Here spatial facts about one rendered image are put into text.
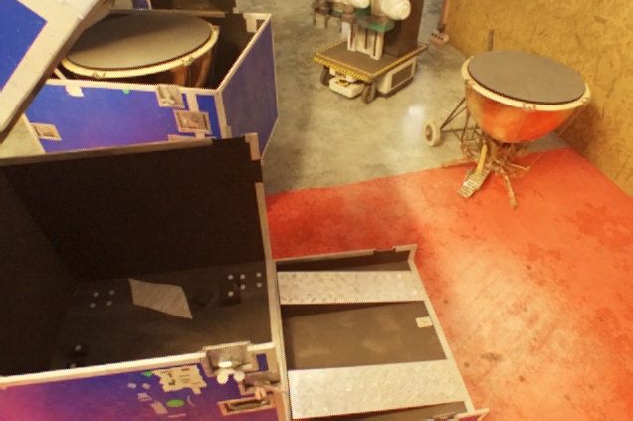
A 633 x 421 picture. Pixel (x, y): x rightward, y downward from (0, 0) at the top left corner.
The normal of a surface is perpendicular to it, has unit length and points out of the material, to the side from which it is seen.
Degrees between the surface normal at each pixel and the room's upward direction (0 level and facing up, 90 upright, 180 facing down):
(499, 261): 0
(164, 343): 0
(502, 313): 0
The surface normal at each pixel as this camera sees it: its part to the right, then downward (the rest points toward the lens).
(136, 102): -0.15, 0.65
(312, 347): 0.03, -0.75
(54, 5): 0.15, 0.65
